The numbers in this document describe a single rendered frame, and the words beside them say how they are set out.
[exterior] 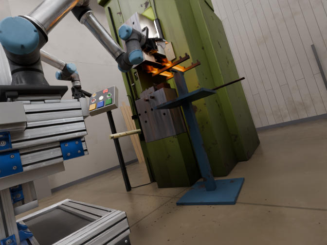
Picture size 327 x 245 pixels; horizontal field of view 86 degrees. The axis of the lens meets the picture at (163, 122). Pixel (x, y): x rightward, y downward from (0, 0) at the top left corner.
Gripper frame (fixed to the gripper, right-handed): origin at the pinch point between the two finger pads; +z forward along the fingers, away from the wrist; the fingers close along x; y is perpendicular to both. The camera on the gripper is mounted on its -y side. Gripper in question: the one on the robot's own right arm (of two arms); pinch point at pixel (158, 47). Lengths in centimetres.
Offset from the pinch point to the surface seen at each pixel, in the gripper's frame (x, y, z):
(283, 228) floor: 42, 108, -21
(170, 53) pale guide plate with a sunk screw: -15, -17, 51
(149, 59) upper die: -37, -21, 47
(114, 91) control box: -87, -4, 37
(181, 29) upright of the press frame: 2, -33, 51
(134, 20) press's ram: -39, -63, 40
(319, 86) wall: 136, 47, 332
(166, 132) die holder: -34, 57, 35
